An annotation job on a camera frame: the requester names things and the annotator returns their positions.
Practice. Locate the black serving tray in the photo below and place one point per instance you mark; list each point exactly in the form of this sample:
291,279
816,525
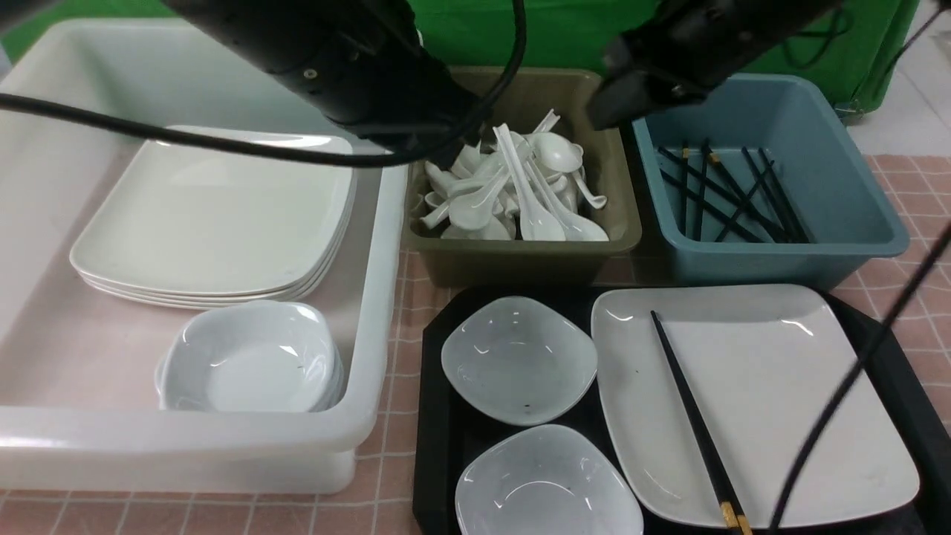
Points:
451,433

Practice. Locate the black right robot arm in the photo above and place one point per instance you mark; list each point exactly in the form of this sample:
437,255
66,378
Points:
687,49

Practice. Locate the blue plastic bin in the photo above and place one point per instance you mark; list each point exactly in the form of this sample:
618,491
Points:
830,185

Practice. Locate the black chopstick gold band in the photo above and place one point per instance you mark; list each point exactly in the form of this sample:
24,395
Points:
733,514

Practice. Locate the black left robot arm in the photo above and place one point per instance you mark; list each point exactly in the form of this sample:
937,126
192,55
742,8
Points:
359,62

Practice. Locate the large white plastic tub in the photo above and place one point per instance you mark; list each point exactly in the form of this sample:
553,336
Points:
79,409

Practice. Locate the large white square plate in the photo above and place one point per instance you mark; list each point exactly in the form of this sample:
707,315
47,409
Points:
762,361

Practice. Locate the pile of white spoons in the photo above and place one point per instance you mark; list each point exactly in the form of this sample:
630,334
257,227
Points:
529,187

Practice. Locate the stack of white square plates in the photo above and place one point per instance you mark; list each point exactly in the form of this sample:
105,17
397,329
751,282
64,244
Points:
196,228

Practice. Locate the black chopsticks in blue bin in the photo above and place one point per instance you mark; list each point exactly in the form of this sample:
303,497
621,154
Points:
729,195

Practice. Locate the white bowl tray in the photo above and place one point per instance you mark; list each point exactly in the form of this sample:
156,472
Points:
546,480
519,362

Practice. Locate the stack of white bowls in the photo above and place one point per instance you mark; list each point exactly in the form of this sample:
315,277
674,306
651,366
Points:
261,356

